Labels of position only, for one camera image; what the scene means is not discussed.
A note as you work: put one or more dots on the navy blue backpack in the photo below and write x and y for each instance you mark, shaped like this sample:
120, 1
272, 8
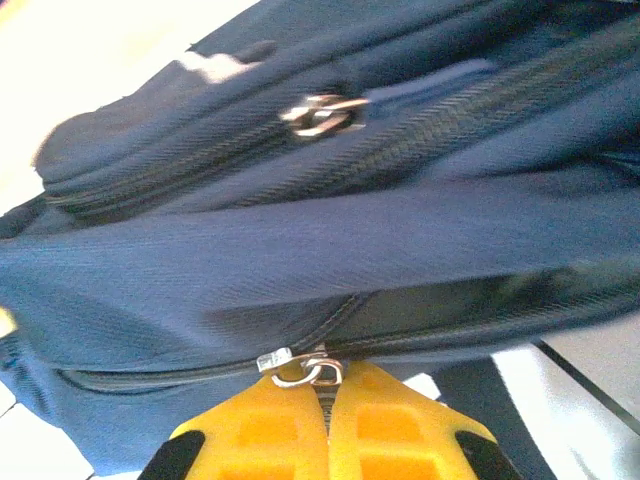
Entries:
300, 250

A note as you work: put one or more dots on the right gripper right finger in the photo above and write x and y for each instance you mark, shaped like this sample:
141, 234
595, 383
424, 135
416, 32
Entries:
400, 435

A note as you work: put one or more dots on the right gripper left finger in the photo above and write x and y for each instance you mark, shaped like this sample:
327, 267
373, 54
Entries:
260, 435

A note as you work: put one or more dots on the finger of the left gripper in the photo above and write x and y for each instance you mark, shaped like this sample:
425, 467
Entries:
6, 321

